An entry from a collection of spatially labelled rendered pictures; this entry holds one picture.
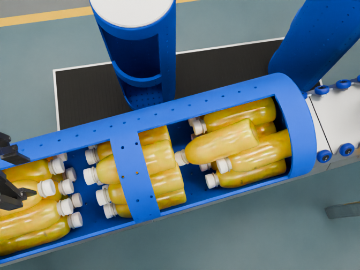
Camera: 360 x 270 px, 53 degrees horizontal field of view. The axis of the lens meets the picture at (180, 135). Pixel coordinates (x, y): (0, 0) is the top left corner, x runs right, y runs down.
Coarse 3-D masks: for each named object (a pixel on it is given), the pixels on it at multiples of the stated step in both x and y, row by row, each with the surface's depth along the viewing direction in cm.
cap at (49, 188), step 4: (48, 180) 84; (44, 184) 84; (48, 184) 84; (52, 184) 86; (44, 188) 83; (48, 188) 83; (52, 188) 85; (44, 192) 84; (48, 192) 84; (52, 192) 84
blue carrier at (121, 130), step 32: (192, 96) 91; (224, 96) 88; (256, 96) 86; (288, 96) 85; (96, 128) 86; (128, 128) 84; (192, 128) 108; (288, 128) 84; (0, 160) 82; (32, 160) 81; (128, 160) 80; (288, 160) 104; (128, 192) 81; (192, 192) 102; (224, 192) 98; (96, 224) 98; (128, 224) 89; (0, 256) 94
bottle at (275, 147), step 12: (276, 132) 94; (264, 144) 91; (276, 144) 91; (288, 144) 91; (228, 156) 92; (240, 156) 90; (252, 156) 90; (264, 156) 90; (276, 156) 91; (288, 156) 93; (228, 168) 92; (240, 168) 91; (252, 168) 91
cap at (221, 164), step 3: (219, 159) 92; (222, 159) 92; (216, 162) 93; (219, 162) 91; (222, 162) 91; (225, 162) 91; (219, 165) 91; (222, 165) 91; (225, 165) 91; (219, 168) 93; (222, 168) 91; (225, 168) 91; (222, 171) 91; (225, 171) 92
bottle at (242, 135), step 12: (216, 132) 89; (228, 132) 87; (240, 132) 85; (252, 132) 87; (192, 144) 91; (204, 144) 89; (216, 144) 88; (228, 144) 86; (240, 144) 86; (252, 144) 86; (192, 156) 91; (204, 156) 89; (216, 156) 89
